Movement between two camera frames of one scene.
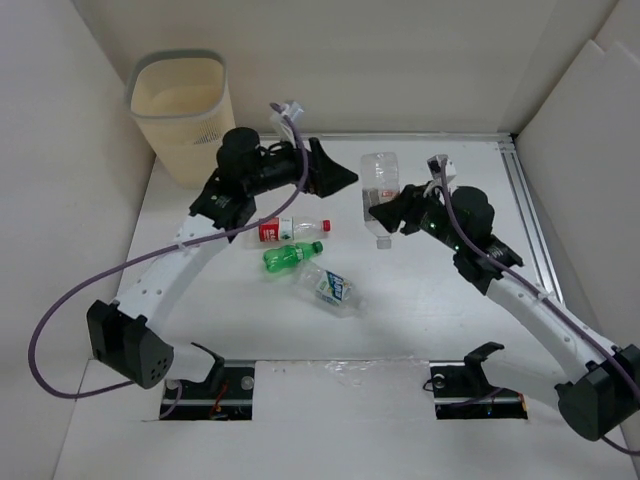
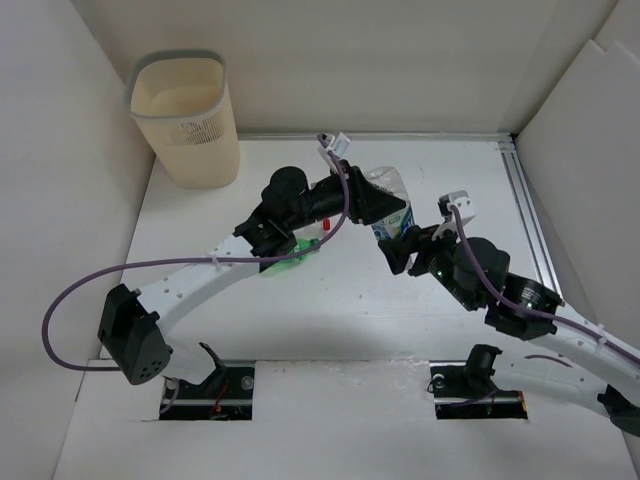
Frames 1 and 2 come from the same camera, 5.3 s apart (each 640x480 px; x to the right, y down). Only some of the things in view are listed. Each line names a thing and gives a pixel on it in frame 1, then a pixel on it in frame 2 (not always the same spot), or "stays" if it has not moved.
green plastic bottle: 280,258 stays
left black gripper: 325,176 to 369,201
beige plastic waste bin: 180,97 stays
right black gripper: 409,200 to 398,250
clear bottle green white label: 328,290 to 391,179
